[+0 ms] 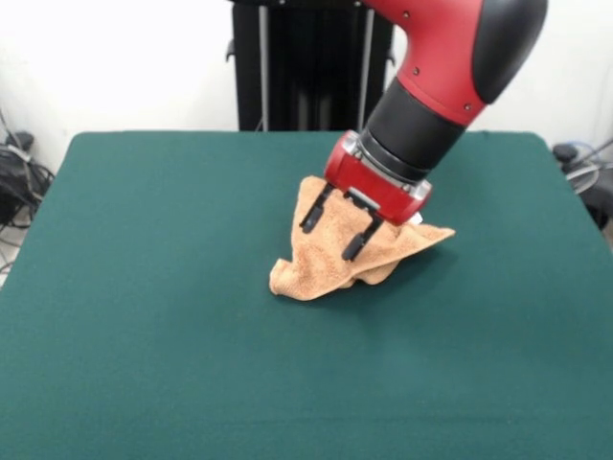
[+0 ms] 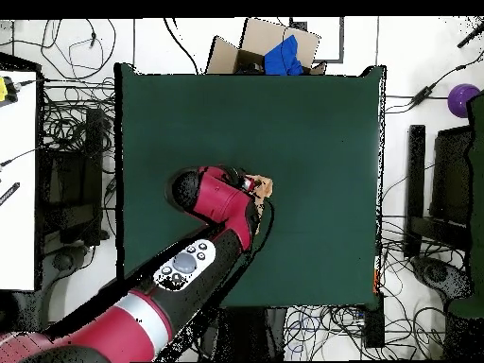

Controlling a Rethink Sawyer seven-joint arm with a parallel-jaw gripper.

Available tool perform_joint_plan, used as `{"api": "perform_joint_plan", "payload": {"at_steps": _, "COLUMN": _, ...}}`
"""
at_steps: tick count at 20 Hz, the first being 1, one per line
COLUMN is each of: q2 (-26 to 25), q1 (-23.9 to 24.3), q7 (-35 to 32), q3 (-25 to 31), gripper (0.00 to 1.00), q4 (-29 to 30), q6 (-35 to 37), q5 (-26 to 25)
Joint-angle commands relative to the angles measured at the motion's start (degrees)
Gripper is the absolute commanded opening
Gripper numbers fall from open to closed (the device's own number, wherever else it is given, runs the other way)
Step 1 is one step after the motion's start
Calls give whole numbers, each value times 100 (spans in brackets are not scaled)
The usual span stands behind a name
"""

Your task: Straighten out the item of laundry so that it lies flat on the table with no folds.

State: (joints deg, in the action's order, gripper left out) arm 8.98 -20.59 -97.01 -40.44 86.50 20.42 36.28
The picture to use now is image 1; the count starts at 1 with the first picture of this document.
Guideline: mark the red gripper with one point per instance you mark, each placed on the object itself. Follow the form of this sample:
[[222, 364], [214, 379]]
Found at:
[[354, 179]]

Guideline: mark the orange terry towel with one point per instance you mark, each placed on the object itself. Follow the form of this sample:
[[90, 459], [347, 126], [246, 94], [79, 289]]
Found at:
[[325, 273]]

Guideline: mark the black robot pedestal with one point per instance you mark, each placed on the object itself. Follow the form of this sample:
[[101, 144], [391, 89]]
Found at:
[[287, 72]]

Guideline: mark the dark green table cloth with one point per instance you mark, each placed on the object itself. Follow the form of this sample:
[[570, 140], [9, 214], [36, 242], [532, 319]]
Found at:
[[143, 287]]

